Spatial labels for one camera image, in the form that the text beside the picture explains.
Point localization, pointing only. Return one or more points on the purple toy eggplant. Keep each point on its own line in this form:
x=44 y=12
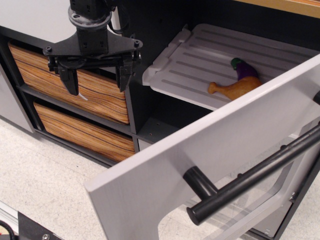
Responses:
x=243 y=69

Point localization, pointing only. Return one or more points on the toy chicken drumstick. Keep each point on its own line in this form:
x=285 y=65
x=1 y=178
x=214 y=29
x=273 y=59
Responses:
x=237 y=89

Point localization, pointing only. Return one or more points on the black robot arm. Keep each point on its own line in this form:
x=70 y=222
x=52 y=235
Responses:
x=91 y=8

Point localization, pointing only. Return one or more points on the grey oven rack shelf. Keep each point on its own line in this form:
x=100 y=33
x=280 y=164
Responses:
x=195 y=58

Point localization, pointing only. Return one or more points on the grey lower oven drawer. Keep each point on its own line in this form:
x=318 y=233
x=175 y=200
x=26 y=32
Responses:
x=270 y=225

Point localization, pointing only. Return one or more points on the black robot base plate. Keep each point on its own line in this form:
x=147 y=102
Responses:
x=28 y=229

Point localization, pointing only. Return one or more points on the lower wood-pattern storage bin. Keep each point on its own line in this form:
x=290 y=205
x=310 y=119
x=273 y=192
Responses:
x=105 y=142

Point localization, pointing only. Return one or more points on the black oven door handle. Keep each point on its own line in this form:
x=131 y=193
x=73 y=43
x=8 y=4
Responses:
x=305 y=148

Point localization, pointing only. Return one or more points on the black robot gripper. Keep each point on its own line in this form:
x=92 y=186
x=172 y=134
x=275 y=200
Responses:
x=95 y=39

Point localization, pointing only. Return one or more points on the dark grey toy kitchen cabinet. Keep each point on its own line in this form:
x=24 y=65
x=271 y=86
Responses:
x=43 y=176

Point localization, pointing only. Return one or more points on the grey toy oven door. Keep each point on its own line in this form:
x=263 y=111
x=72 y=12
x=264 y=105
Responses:
x=132 y=197

